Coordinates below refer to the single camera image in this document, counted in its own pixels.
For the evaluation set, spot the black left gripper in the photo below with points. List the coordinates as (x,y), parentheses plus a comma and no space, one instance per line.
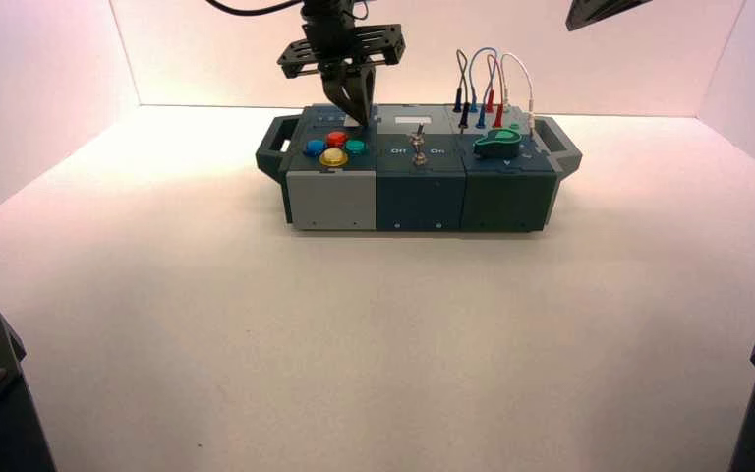
(328,39)

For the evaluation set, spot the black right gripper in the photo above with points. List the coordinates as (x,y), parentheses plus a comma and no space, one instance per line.
(589,12)

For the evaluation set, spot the red round push button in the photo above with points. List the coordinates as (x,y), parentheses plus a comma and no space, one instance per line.
(336,139)

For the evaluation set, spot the green round push button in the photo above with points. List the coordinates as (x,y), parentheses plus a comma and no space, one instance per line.
(355,146)

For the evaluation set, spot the white label plate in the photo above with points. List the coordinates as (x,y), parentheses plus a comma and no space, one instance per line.
(416,120)

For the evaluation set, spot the yellow round push button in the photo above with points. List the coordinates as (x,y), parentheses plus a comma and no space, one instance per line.
(333,157)

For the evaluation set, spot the blue round push button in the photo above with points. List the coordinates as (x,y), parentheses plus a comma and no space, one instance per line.
(314,148)

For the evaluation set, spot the dark modular control box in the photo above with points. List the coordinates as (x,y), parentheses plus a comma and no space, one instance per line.
(416,195)

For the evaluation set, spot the green rotary knob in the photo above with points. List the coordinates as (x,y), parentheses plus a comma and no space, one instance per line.
(497,143)

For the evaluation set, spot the metal toggle switch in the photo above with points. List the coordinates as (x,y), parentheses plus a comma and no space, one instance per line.
(419,148)

